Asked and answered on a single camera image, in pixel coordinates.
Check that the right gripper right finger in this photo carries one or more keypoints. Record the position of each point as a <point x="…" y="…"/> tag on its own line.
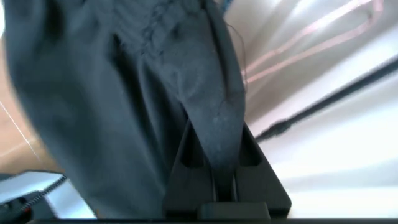
<point x="261" y="186"/>

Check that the beige curtain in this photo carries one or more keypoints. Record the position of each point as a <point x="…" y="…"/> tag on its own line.
<point x="342" y="161"/>

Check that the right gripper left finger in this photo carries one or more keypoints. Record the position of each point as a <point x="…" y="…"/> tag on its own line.
<point x="186" y="186"/>

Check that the black clothes rack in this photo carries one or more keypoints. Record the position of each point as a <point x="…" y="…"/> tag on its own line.
<point x="326" y="100"/>

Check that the pink clothes hanger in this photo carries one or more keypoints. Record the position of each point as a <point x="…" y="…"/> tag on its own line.
<point x="342" y="38"/>

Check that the black shorts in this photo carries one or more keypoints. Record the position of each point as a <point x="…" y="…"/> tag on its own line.
<point x="109" y="93"/>

